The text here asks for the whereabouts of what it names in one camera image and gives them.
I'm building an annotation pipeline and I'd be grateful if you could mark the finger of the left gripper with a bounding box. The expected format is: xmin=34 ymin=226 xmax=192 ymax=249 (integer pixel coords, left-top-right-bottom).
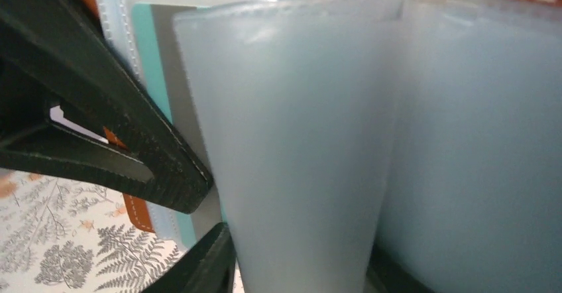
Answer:
xmin=1 ymin=123 xmax=154 ymax=198
xmin=1 ymin=0 xmax=213 ymax=213

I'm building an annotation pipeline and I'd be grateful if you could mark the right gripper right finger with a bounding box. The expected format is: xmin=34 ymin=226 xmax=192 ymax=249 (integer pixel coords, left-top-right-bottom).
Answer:
xmin=366 ymin=243 xmax=433 ymax=293

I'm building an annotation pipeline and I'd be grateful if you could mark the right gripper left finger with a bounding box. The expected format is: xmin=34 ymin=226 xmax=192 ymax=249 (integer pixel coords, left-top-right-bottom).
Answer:
xmin=142 ymin=222 xmax=236 ymax=293

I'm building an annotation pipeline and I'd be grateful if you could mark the teal grey credit card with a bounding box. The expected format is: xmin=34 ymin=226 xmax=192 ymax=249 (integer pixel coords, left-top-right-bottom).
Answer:
xmin=131 ymin=3 xmax=222 ymax=250

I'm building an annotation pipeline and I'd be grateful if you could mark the brown leather card holder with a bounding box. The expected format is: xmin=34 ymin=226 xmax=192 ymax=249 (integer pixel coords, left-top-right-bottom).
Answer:
xmin=94 ymin=0 xmax=561 ymax=292

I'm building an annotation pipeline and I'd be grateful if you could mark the floral patterned table mat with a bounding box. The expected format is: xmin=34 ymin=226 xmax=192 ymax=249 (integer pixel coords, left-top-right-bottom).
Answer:
xmin=0 ymin=170 xmax=247 ymax=293

